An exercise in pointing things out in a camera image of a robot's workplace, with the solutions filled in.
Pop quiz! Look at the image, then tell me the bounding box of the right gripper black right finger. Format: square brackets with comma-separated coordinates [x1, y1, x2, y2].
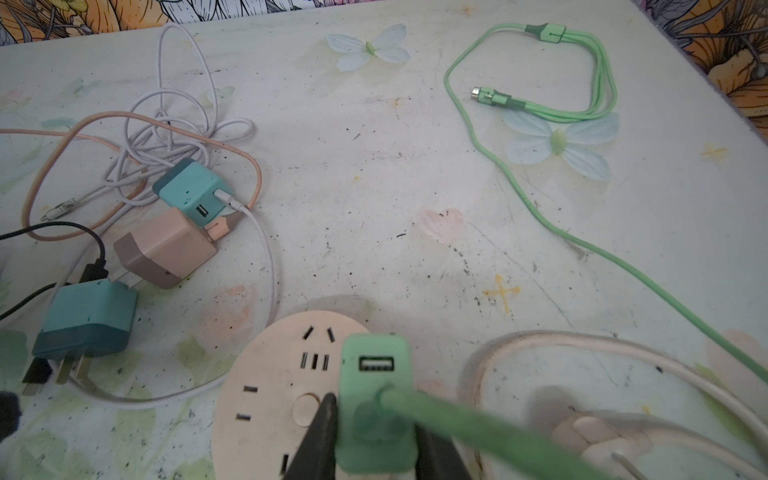
[415, 427, 471, 480]

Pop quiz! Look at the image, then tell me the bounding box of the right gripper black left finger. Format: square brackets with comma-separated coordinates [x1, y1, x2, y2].
[283, 393, 338, 480]

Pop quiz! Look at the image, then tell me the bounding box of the green multi-head USB cable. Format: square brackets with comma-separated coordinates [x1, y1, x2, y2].
[377, 22, 768, 480]

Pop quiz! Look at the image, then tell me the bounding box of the light green USB charger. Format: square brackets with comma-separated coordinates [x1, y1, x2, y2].
[335, 333, 418, 475]

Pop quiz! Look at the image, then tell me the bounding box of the teal charger with black cable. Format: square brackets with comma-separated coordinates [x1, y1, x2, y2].
[32, 279, 138, 384]

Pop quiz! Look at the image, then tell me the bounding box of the teal charger with white cable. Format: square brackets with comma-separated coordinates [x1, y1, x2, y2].
[152, 158, 233, 227]

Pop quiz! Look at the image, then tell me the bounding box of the round pink power socket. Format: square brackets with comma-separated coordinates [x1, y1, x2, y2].
[212, 311, 367, 479]

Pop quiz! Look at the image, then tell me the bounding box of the pink brown USB charger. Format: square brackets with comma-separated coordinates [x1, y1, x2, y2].
[113, 207, 217, 289]

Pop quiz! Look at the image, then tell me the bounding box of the pink socket cord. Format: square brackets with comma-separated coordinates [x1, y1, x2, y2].
[467, 329, 768, 480]

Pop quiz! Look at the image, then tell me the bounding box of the black thin USB cable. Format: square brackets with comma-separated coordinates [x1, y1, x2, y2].
[0, 220, 109, 322]

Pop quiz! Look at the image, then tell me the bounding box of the white thin USB cable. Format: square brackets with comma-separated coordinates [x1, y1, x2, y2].
[41, 23, 280, 410]

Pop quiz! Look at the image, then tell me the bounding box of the pink multi-head USB cable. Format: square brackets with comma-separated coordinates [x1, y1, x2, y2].
[0, 110, 265, 243]

